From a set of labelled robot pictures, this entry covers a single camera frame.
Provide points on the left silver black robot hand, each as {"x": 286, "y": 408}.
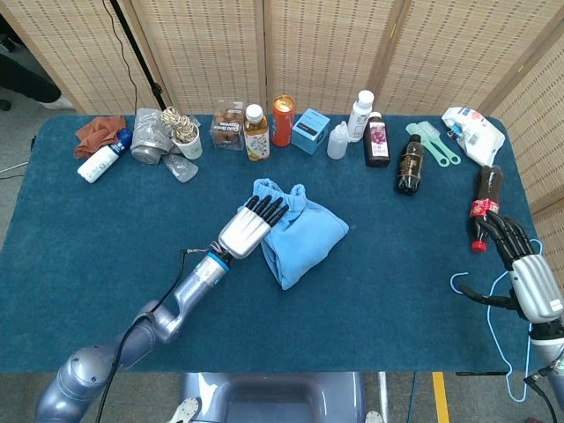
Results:
{"x": 244, "y": 233}

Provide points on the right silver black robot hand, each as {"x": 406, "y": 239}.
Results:
{"x": 535, "y": 286}

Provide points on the light blue sweatpants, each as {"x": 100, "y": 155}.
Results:
{"x": 304, "y": 247}

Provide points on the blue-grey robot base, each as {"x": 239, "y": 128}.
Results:
{"x": 273, "y": 396}

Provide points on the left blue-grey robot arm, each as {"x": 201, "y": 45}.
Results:
{"x": 194, "y": 286}

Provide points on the person in dark trousers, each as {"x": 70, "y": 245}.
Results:
{"x": 26, "y": 79}

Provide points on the yellow tea bottle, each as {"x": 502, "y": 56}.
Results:
{"x": 256, "y": 141}

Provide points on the clear box of brown pieces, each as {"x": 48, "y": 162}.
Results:
{"x": 227, "y": 132}

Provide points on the white paper cup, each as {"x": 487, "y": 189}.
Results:
{"x": 190, "y": 145}

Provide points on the cola bottle with red label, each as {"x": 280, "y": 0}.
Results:
{"x": 484, "y": 189}

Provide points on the orange drink can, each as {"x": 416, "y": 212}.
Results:
{"x": 282, "y": 125}

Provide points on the light blue cardboard box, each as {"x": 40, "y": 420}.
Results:
{"x": 308, "y": 132}

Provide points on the small translucent squeeze bottle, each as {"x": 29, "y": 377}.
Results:
{"x": 337, "y": 143}

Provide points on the dark teal table cloth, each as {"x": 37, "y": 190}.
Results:
{"x": 110, "y": 242}

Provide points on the white plastic bag package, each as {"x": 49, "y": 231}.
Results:
{"x": 480, "y": 136}

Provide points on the dark purple juice bottle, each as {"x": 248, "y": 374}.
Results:
{"x": 376, "y": 141}

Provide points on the tall white plastic bottle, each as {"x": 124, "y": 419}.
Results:
{"x": 359, "y": 119}

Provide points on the white tube with blue cap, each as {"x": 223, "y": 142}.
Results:
{"x": 97, "y": 163}

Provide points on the dark bottle with gold label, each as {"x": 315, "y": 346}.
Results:
{"x": 410, "y": 167}

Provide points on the blue binder clip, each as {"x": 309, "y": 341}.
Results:
{"x": 455, "y": 130}

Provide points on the rust brown cloth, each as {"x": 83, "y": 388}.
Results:
{"x": 94, "y": 132}

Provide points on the silver metal rod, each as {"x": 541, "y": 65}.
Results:
{"x": 383, "y": 392}

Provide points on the mint green brush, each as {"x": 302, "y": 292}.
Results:
{"x": 431, "y": 128}

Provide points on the mint green comb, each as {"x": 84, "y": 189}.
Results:
{"x": 414, "y": 131}

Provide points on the bamboo folding screen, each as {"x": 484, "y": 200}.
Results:
{"x": 330, "y": 53}

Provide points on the black tripod stand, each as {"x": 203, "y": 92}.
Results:
{"x": 141, "y": 57}

